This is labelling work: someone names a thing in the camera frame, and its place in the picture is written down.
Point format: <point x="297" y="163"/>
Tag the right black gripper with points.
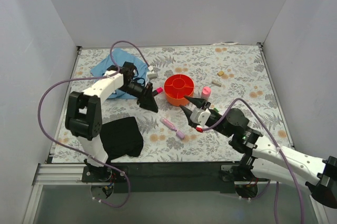
<point x="206" y="106"/>

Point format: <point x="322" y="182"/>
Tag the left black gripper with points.
<point x="145" y="93"/>

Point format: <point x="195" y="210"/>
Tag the pink black highlighter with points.
<point x="157" y="91"/>

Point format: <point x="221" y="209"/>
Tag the pink glue bottle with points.
<point x="206" y="92"/>

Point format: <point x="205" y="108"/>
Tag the purple translucent highlighter cap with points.
<point x="180" y="135"/>

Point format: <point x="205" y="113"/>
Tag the pink translucent highlighter body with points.
<point x="168" y="124"/>

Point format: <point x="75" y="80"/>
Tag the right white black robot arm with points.
<point x="262" y="157"/>

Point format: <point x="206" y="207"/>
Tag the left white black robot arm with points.
<point x="84" y="109"/>

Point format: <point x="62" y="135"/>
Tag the orange round organizer container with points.
<point x="177" y="87"/>

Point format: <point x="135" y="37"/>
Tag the small brown eraser piece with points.
<point x="216" y="83"/>

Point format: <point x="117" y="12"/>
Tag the blue cloth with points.
<point x="120" y="56"/>

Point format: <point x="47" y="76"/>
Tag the tan eraser block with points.
<point x="220" y="73"/>

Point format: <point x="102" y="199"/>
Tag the black cloth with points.
<point x="122" y="137"/>

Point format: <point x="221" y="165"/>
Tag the floral table mat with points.
<point x="245" y="81"/>

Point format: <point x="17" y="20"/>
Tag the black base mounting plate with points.
<point x="172" y="176"/>

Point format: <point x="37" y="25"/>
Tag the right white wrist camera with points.
<point x="200" y="116"/>

